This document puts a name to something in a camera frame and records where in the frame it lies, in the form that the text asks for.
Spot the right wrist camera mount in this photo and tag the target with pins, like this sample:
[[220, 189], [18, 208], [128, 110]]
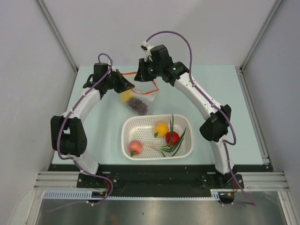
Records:
[[147, 50]]

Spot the fake purple grapes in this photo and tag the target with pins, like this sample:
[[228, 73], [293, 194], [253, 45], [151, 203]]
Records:
[[137, 105]]

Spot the fake yellow lemon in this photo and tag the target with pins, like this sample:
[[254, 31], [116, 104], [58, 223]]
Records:
[[125, 96]]

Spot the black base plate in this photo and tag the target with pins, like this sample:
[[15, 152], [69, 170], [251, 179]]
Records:
[[156, 180]]

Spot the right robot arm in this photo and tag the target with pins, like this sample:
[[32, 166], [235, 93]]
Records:
[[216, 116]]

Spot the white perforated plastic basket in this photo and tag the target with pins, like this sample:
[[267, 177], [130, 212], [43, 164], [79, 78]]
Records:
[[142, 129]]

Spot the fake pink peach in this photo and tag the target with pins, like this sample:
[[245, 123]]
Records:
[[135, 147]]

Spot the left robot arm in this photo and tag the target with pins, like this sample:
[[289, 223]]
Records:
[[67, 132]]

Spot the white cable duct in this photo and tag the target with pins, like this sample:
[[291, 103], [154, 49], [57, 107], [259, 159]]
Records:
[[74, 195]]

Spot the fake orange fruit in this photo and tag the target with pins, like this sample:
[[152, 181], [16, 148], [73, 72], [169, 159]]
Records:
[[161, 129]]

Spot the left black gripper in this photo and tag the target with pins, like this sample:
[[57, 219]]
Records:
[[124, 84]]

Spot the clear zip top bag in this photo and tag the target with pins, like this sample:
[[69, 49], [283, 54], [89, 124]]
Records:
[[145, 91]]

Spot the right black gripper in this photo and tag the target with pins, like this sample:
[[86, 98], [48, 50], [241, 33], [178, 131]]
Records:
[[142, 75]]

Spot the aluminium frame rail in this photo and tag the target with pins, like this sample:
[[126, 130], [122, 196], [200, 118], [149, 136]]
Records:
[[268, 181]]

